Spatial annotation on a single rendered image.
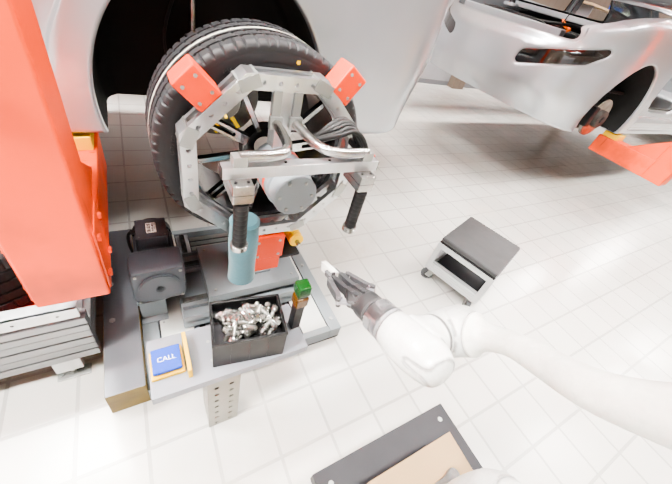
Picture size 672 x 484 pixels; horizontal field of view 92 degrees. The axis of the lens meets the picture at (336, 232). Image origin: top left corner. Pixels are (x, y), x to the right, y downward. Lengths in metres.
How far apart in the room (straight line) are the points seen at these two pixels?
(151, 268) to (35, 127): 0.65
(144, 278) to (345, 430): 0.95
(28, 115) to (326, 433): 1.30
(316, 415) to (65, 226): 1.07
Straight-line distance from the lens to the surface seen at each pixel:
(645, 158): 4.08
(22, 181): 0.89
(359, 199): 0.92
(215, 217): 1.07
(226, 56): 0.95
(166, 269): 1.32
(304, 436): 1.45
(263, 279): 1.50
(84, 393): 1.58
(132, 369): 1.43
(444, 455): 1.14
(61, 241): 0.98
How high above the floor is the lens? 1.37
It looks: 39 degrees down
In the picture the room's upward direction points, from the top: 17 degrees clockwise
